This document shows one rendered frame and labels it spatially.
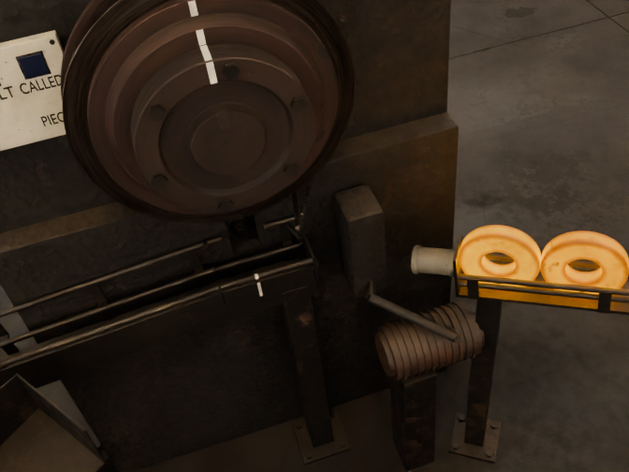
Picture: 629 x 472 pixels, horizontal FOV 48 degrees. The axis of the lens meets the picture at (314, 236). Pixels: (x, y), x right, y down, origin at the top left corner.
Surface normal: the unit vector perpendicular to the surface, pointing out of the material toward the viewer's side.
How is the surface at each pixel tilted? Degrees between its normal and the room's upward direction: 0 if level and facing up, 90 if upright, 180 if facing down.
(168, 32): 31
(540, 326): 0
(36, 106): 90
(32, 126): 90
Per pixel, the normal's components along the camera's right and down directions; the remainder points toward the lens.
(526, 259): -0.31, 0.70
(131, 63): -0.47, -0.05
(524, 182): -0.11, -0.70
